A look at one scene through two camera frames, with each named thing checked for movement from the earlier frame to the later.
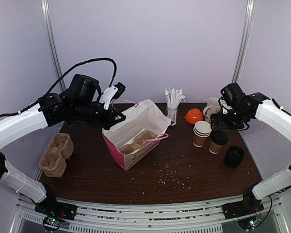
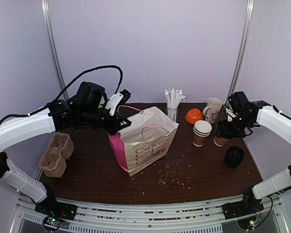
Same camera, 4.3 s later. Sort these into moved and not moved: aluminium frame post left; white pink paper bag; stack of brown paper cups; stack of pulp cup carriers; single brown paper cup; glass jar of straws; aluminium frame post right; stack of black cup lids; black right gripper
Moved: white pink paper bag; black right gripper; single brown paper cup
Not moved: glass jar of straws; aluminium frame post right; stack of pulp cup carriers; stack of black cup lids; aluminium frame post left; stack of brown paper cups
